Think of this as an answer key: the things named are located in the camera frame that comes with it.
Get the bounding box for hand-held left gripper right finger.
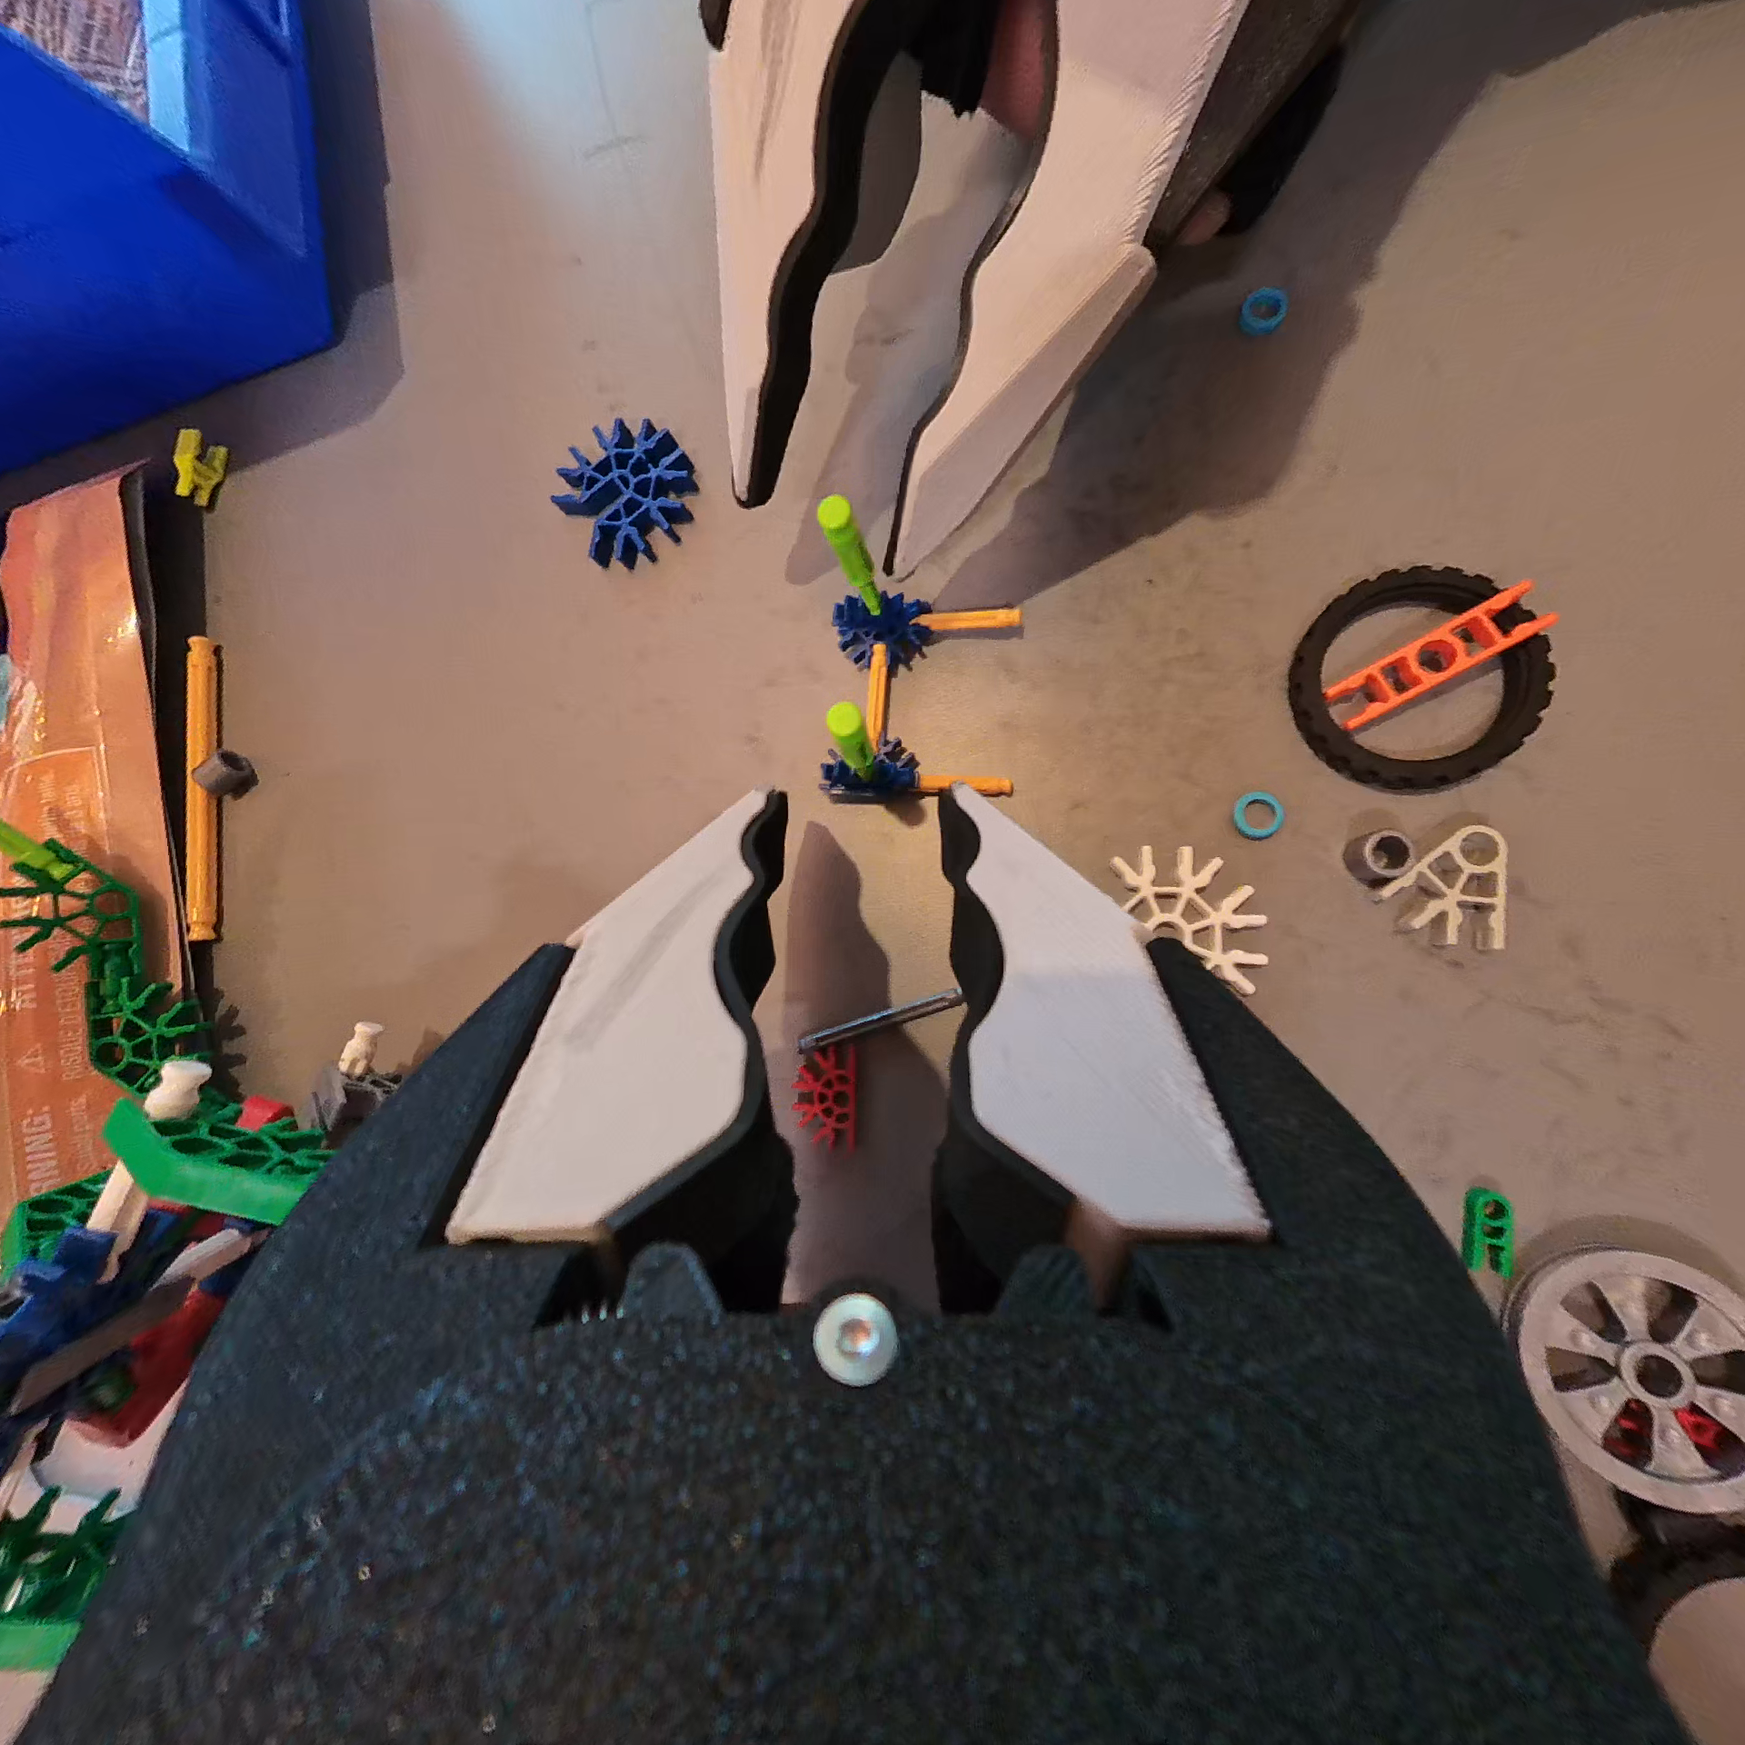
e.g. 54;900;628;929
934;786;1275;1249

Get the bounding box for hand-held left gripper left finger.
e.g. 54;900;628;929
447;788;798;1263

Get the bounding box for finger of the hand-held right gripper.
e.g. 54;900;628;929
705;0;917;510
882;0;1250;578

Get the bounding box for blue green orange rod assembly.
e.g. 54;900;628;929
814;495;1023;807

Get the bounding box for white snowflake connector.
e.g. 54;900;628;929
1107;846;1269;997

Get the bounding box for small red connector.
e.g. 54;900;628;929
791;1044;860;1156

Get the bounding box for dark grey rod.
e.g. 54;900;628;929
796;991;967;1055

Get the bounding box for large blue double connector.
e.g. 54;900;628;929
552;415;699;572

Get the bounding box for black rubber tyre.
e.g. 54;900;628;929
1285;567;1558;795

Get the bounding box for white fan-shaped connector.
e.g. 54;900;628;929
1368;823;1512;952

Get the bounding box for red green white toy model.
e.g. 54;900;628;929
0;815;410;1680

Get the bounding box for orange ladder connector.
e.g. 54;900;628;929
1320;580;1558;735

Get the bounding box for silver wheel hub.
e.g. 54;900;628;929
1498;1234;1745;1515

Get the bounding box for long yellow rod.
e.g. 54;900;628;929
184;634;222;947

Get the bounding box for toy packaging bag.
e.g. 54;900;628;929
0;462;213;1230

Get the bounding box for blue plastic storage bin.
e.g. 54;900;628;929
0;0;337;477

